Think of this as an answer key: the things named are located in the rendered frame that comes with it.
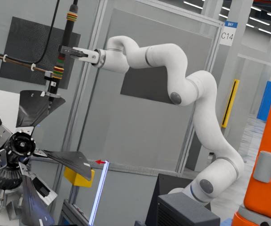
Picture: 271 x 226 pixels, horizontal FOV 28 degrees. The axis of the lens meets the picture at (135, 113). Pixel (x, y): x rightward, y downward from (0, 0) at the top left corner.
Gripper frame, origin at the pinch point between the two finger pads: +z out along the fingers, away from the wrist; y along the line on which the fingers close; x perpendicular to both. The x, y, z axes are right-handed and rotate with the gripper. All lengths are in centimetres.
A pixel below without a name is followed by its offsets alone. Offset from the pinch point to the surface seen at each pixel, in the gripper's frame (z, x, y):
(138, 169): -96, -67, 70
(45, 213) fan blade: -4, -69, -15
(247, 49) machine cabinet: -633, 63, 654
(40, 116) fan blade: 0.2, -32.3, 7.5
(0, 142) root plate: 16.9, -45.7, 3.1
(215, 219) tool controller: -37, -41, -83
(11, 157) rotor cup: 13, -49, -6
